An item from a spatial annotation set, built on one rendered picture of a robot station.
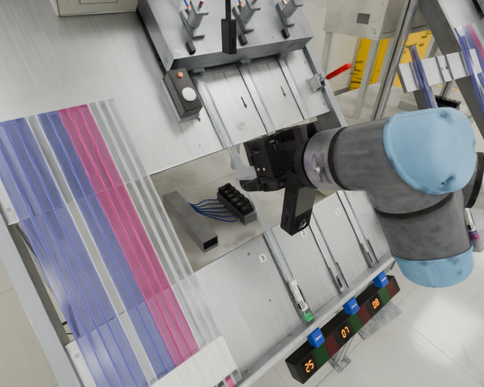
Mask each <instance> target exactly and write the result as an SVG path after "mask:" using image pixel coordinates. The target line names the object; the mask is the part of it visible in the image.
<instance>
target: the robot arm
mask: <svg viewBox="0 0 484 387"><path fill-rule="evenodd" d="M243 144H244V148H245V151H246V154H247V159H248V162H249V165H248V164H246V163H245V161H244V159H243V158H242V156H240V155H239V154H236V155H235V156H234V161H235V166H236V170H237V176H236V177H235V180H236V182H237V184H238V185H239V186H240V187H241V188H242V189H243V190H245V191H247V192H254V191H263V192H270V191H276V190H281V189H283V188H285V192H284V199H283V210H282V217H281V223H280V228H282V229H283V230H284V231H286V232H287V233H288V234H290V235H291V236H293V235H294V234H296V233H298V232H300V231H302V230H304V229H305V228H307V227H308V226H309V225H310V218H311V214H312V211H313V204H314V200H315V196H316V192H317V189H321V190H348V191H366V192H367V193H368V194H369V196H370V199H371V202H372V205H373V208H374V210H375V212H376V215H377V217H378V220H379V222H380V225H381V227H382V229H383V232H384V234H385V237H386V240H387V242H388V244H389V246H390V249H391V251H390V253H391V255H392V257H393V258H394V259H395V260H396V262H397V264H398V266H399V268H400V270H401V272H402V274H403V275H404V276H405V277H406V278H407V279H408V280H410V281H411V282H413V283H415V284H418V285H421V286H425V287H432V288H436V287H440V288H443V287H448V286H454V285H456V284H458V283H461V282H462V281H463V280H465V279H466V278H468V277H469V275H470V274H471V273H472V271H473V268H474V259H473V256H472V250H473V246H472V243H471V242H470V241H469V238H468V236H467V232H466V222H465V210H464V207H465V208H469V209H474V210H484V152H475V144H476V138H475V134H474V131H473V129H472V125H471V124H470V122H469V120H468V118H467V117H466V116H465V115H464V114H463V113H462V112H460V111H458V110H456V109H454V108H450V107H439V108H434V109H433V108H429V109H424V110H419V111H411V112H409V111H405V112H400V113H397V114H394V115H393V116H391V117H385V118H381V119H378V120H374V121H367V122H363V123H360V124H353V125H350V126H345V127H338V128H334V129H330V130H326V131H323V130H322V127H321V123H320V120H318V121H313V122H310V123H307V124H301V125H296V126H292V127H287V128H284V129H281V130H278V131H276V133H274V134H271V135H268V136H266V137H262V138H259V139H258V138H257V139H255V140H252V141H247V142H243Z"/></svg>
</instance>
